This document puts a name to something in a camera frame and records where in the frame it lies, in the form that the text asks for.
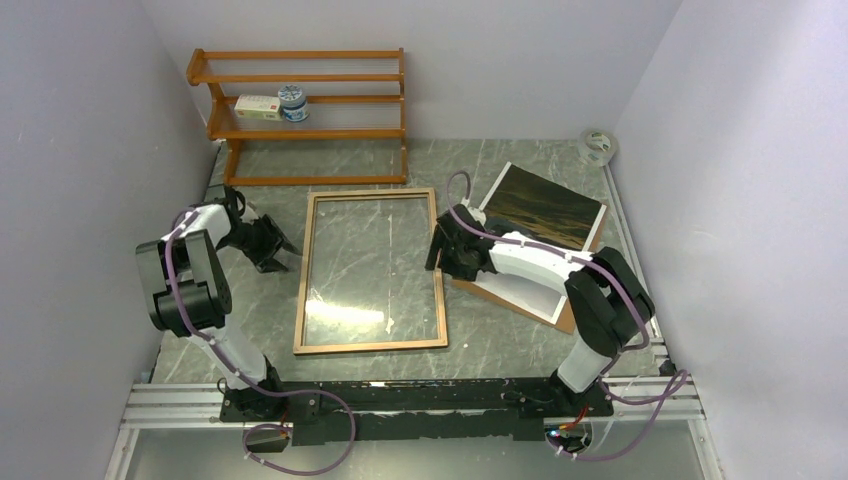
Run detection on brown cardboard backing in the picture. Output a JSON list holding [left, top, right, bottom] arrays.
[[453, 205, 607, 334]]

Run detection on wooden picture frame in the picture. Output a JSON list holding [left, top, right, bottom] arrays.
[[293, 188, 450, 357]]

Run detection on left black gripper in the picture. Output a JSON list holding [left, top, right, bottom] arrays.
[[219, 214, 300, 273]]

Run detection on clear tape roll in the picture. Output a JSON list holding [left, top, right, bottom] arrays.
[[577, 128, 619, 168]]

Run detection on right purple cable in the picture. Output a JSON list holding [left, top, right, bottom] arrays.
[[445, 170, 690, 463]]

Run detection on purple cable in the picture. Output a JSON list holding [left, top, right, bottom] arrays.
[[164, 208, 359, 480], [445, 170, 690, 463]]

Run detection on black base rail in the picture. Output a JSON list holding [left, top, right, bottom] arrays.
[[219, 377, 614, 446]]

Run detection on landscape photo print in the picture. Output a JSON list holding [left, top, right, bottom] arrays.
[[452, 162, 608, 334]]

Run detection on white red box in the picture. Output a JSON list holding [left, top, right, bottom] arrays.
[[234, 94, 282, 121]]

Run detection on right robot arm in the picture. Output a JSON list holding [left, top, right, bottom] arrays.
[[425, 204, 656, 415]]

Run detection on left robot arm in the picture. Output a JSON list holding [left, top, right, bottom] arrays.
[[135, 184, 302, 420]]

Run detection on clear glass pane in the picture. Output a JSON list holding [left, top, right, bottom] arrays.
[[304, 197, 440, 348]]

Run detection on wooden shelf rack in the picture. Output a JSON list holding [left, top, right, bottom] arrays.
[[186, 48, 409, 187]]

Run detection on blue white jar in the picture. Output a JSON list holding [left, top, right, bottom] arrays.
[[278, 84, 309, 123]]

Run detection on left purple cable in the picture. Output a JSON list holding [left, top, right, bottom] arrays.
[[164, 208, 359, 480]]

